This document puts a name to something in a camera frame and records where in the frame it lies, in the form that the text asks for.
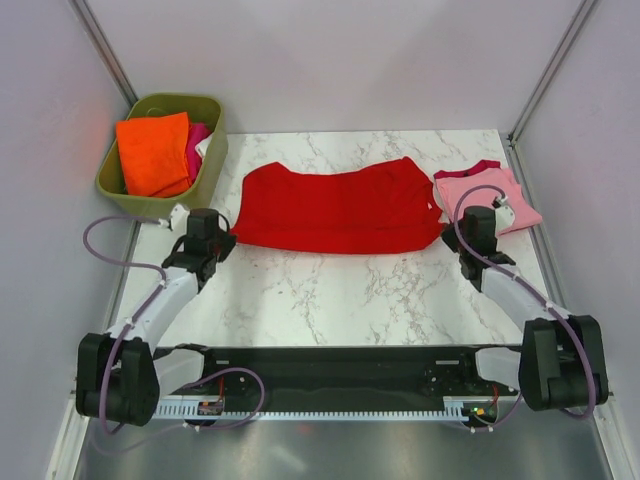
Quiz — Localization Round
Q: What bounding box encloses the red t-shirt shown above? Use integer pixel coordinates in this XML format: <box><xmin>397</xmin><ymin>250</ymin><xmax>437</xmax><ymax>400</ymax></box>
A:
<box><xmin>232</xmin><ymin>157</ymin><xmax>443</xmax><ymax>255</ymax></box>

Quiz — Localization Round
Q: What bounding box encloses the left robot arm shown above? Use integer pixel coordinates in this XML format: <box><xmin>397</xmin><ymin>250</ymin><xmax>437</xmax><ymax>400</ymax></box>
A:
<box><xmin>75</xmin><ymin>205</ymin><xmax>237</xmax><ymax>427</ymax></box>

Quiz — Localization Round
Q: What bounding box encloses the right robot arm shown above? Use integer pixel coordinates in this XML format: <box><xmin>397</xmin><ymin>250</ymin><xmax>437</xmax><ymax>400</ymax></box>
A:
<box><xmin>441</xmin><ymin>206</ymin><xmax>609</xmax><ymax>418</ymax></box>

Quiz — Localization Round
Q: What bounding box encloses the folded pink t-shirt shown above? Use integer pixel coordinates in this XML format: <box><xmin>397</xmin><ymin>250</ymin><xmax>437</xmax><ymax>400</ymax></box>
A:
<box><xmin>434</xmin><ymin>168</ymin><xmax>542</xmax><ymax>233</ymax></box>

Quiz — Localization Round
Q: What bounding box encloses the white garment in bin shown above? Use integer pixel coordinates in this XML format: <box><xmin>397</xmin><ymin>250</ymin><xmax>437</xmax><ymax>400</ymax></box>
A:
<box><xmin>195</xmin><ymin>136</ymin><xmax>212</xmax><ymax>159</ymax></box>

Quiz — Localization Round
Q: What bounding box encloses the orange t-shirt in bin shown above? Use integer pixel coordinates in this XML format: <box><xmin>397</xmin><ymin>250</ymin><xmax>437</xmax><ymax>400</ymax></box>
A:
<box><xmin>116</xmin><ymin>112</ymin><xmax>192</xmax><ymax>198</ymax></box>

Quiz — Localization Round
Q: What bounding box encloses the magenta t-shirt in bin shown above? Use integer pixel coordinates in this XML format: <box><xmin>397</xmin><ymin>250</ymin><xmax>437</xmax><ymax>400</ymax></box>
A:
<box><xmin>185</xmin><ymin>123</ymin><xmax>212</xmax><ymax>182</ymax></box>

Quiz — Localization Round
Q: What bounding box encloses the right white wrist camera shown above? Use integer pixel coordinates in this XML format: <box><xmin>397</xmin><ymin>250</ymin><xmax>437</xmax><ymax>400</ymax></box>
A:
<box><xmin>492</xmin><ymin>196</ymin><xmax>516</xmax><ymax>236</ymax></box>

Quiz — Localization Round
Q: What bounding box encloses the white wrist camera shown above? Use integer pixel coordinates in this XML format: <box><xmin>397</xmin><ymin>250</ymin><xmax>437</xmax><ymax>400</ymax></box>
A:
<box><xmin>158</xmin><ymin>203</ymin><xmax>190</xmax><ymax>234</ymax></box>
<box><xmin>492</xmin><ymin>196</ymin><xmax>516</xmax><ymax>236</ymax></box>

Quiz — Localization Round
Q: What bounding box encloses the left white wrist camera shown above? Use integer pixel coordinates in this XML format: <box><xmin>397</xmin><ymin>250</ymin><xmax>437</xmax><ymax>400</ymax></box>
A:
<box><xmin>158</xmin><ymin>203</ymin><xmax>190</xmax><ymax>234</ymax></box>

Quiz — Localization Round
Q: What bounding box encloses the aluminium rail right of table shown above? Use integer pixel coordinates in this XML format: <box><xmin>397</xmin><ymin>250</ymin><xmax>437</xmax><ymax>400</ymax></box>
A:
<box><xmin>501</xmin><ymin>135</ymin><xmax>569</xmax><ymax>307</ymax></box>

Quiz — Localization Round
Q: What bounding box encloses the aluminium rail front crossbar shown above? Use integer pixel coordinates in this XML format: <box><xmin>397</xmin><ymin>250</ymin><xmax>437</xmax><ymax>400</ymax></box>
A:
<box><xmin>69</xmin><ymin>357</ymin><xmax>617</xmax><ymax>401</ymax></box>

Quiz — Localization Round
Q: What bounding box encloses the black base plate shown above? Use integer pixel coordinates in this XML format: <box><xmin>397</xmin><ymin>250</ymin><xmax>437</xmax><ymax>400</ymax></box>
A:
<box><xmin>180</xmin><ymin>346</ymin><xmax>515</xmax><ymax>410</ymax></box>

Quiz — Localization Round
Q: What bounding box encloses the grey slotted cable duct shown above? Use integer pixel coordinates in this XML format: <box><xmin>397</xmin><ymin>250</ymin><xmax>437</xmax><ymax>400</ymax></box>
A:
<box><xmin>152</xmin><ymin>396</ymin><xmax>496</xmax><ymax>422</ymax></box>

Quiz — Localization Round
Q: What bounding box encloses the right aluminium frame post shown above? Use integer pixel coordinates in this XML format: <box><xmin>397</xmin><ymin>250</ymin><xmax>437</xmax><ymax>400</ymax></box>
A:
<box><xmin>505</xmin><ymin>0</ymin><xmax>600</xmax><ymax>149</ymax></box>

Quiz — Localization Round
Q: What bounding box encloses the aluminium frame post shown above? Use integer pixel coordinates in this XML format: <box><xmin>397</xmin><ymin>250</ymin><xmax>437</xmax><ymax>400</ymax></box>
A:
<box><xmin>68</xmin><ymin>0</ymin><xmax>138</xmax><ymax>106</ymax></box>
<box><xmin>505</xmin><ymin>0</ymin><xmax>600</xmax><ymax>149</ymax></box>

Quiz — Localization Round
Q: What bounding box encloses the left aluminium frame post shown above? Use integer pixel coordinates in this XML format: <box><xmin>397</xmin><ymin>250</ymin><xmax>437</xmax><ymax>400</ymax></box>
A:
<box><xmin>68</xmin><ymin>0</ymin><xmax>138</xmax><ymax>106</ymax></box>

